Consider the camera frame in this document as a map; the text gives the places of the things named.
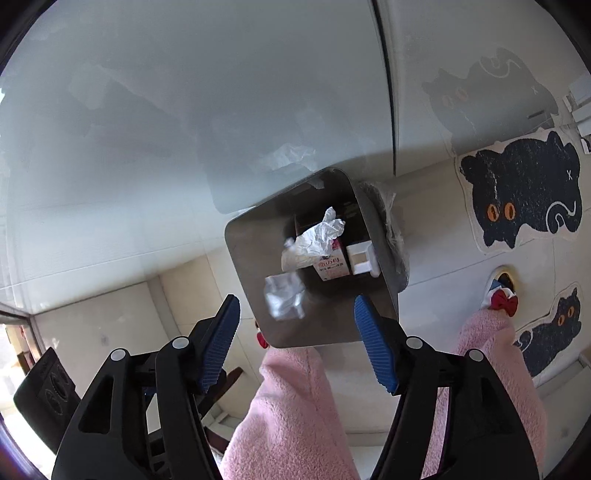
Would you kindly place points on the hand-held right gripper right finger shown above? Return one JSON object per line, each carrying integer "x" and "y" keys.
{"x": 374, "y": 346}

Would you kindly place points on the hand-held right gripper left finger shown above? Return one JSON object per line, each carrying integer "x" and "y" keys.
{"x": 221, "y": 346}

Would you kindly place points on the silver foil wrapper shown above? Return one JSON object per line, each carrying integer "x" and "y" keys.
{"x": 284, "y": 295}

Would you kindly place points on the grey metal trash bin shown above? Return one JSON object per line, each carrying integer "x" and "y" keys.
{"x": 258, "y": 240}

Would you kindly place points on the brown wooden piece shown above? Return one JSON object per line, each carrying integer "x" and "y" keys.
{"x": 233, "y": 374}

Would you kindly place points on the person's left slipper with red bow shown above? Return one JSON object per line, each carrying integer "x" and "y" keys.
{"x": 262, "y": 340}

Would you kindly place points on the person's slipper with red bow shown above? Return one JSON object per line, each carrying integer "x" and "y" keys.
{"x": 501, "y": 300}
{"x": 262, "y": 340}

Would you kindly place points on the white carton with red label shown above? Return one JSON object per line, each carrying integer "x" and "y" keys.
{"x": 332, "y": 268}

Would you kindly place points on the small white box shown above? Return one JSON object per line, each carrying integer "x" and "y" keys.
{"x": 358, "y": 258}

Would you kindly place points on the person's left leg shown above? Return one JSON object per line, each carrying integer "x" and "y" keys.
{"x": 295, "y": 415}

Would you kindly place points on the person's leg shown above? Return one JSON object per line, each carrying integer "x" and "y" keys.
{"x": 503, "y": 350}
{"x": 295, "y": 415}

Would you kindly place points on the clear plastic bin liner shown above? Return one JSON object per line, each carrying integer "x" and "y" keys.
{"x": 395, "y": 230}

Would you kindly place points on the crumpled white tissue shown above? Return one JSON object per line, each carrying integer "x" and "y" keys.
{"x": 314, "y": 240}

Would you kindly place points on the person's right leg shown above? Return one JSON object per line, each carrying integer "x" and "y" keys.
{"x": 503, "y": 350}

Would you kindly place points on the person's right slipper with red bow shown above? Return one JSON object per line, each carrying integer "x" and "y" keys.
{"x": 501, "y": 300}

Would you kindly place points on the small black cat rug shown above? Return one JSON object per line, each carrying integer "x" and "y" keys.
{"x": 549, "y": 337}

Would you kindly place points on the large black cat rug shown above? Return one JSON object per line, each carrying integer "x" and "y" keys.
{"x": 521, "y": 194}

